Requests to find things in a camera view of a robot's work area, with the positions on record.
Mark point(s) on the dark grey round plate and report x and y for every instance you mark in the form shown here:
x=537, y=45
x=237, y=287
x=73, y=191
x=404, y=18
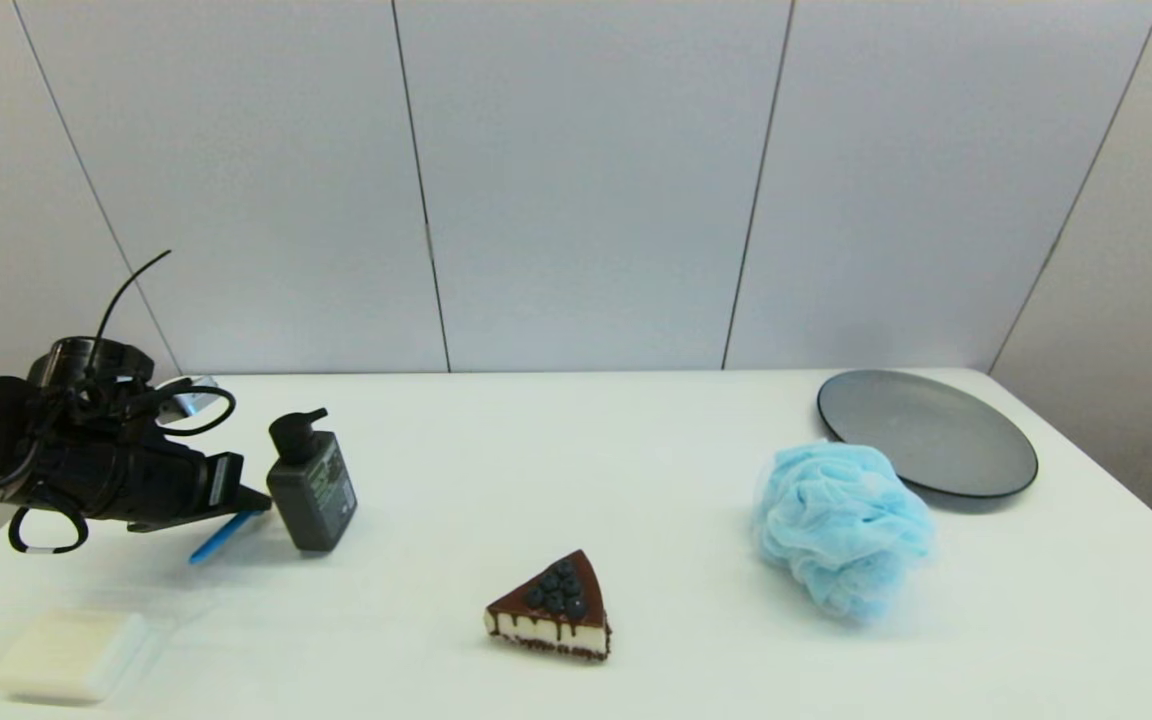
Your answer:
x=926, y=435

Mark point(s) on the light blue mesh bath loofah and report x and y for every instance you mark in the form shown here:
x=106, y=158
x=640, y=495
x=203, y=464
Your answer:
x=841, y=525

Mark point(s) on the chocolate blueberry cake slice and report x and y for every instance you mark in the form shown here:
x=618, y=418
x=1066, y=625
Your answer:
x=556, y=610

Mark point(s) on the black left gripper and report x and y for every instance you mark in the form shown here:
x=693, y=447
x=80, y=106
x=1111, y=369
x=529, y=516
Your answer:
x=176, y=485

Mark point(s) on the dark grey pump bottle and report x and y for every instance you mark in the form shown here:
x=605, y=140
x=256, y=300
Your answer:
x=314, y=495

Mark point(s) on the white soap bar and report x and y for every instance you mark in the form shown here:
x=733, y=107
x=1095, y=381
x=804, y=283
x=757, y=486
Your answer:
x=71, y=655

